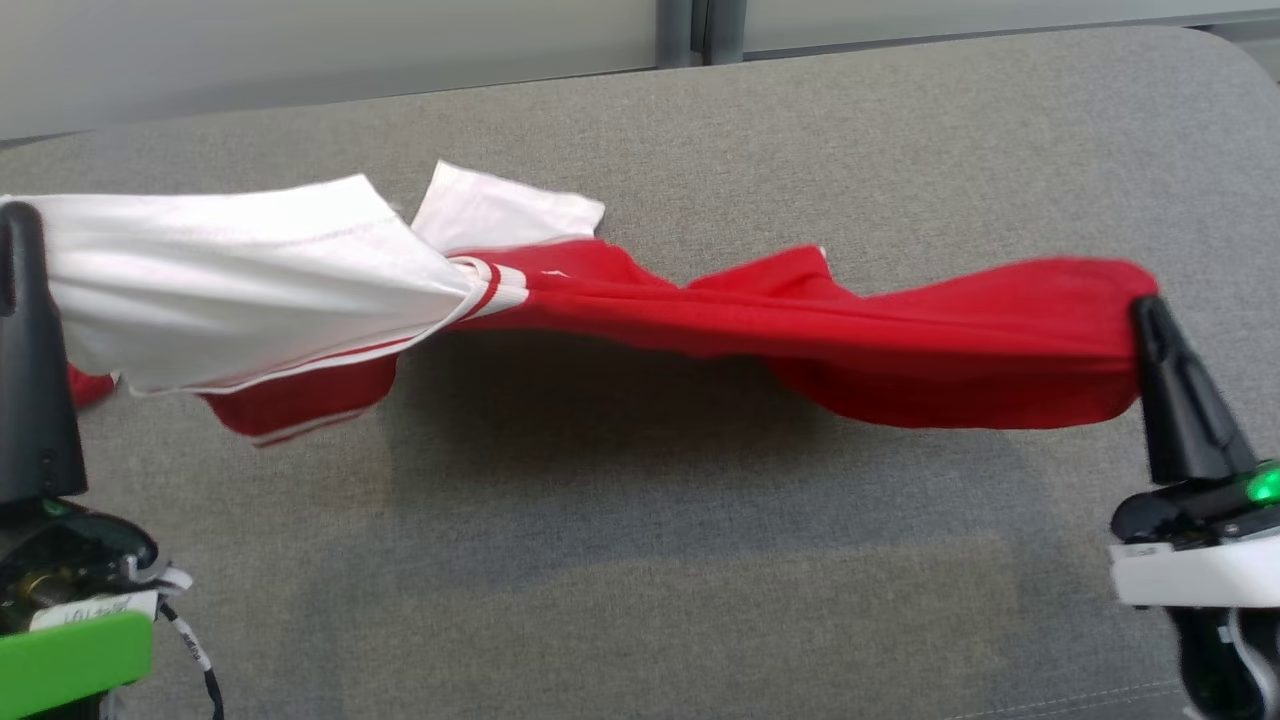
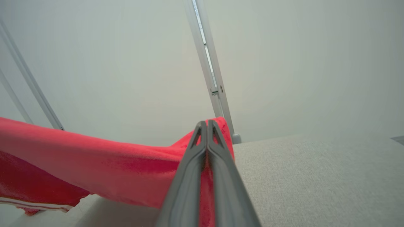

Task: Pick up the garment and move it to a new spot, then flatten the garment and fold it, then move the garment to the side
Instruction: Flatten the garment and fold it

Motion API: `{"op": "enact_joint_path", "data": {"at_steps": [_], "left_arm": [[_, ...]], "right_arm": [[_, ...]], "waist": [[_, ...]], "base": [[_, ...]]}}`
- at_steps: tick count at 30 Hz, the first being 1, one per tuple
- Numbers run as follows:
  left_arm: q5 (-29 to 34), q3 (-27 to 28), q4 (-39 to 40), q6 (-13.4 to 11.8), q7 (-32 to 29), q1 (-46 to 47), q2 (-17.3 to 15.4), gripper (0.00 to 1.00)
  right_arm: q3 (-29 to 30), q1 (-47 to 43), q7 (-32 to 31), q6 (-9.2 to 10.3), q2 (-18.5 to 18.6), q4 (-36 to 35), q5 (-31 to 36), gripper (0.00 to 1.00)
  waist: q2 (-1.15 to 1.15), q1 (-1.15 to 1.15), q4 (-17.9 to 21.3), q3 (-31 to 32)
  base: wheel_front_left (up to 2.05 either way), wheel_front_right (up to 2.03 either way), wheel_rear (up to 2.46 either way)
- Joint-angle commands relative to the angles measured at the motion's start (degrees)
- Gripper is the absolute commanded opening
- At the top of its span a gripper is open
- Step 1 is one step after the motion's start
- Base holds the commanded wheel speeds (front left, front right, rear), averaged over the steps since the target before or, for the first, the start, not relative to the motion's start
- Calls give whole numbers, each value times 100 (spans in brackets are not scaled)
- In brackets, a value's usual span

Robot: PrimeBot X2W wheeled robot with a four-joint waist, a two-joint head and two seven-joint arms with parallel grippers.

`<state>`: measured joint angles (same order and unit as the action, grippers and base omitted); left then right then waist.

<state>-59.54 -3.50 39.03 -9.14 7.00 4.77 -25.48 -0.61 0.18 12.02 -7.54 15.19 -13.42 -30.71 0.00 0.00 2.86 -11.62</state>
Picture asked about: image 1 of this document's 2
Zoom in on grey metal partition post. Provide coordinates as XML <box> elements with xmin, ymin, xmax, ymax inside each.
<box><xmin>655</xmin><ymin>0</ymin><xmax>696</xmax><ymax>69</ymax></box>
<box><xmin>703</xmin><ymin>0</ymin><xmax>749</xmax><ymax>66</ymax></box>

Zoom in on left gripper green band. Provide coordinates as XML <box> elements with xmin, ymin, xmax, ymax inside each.
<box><xmin>0</xmin><ymin>201</ymin><xmax>163</xmax><ymax>720</ymax></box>

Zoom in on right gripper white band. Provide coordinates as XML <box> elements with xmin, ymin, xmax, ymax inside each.
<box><xmin>1108</xmin><ymin>295</ymin><xmax>1280</xmax><ymax>609</ymax></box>

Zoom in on grey wall base rail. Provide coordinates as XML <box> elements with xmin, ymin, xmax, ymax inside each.
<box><xmin>745</xmin><ymin>8</ymin><xmax>1280</xmax><ymax>55</ymax></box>

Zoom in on thin black cable white labels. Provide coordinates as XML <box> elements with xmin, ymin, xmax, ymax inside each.
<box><xmin>150</xmin><ymin>565</ymin><xmax>227</xmax><ymax>720</ymax></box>

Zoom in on red and white shirt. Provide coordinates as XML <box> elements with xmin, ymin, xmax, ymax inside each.
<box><xmin>0</xmin><ymin>160</ymin><xmax>1161</xmax><ymax>448</ymax></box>

